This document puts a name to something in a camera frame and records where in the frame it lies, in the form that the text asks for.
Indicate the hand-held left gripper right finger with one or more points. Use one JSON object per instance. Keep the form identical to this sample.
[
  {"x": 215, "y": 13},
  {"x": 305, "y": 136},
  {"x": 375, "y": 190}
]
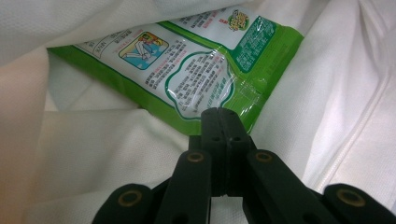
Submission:
[{"x": 238, "y": 137}]

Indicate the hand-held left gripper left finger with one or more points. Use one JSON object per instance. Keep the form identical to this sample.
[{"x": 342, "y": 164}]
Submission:
[{"x": 211, "y": 140}]

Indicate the green snack packet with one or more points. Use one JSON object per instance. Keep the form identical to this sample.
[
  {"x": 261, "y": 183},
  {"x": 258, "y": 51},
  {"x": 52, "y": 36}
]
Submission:
[{"x": 186, "y": 68}]

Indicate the white canvas tote bag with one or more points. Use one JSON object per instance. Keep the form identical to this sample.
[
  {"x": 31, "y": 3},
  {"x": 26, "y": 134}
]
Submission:
[{"x": 77, "y": 161}]

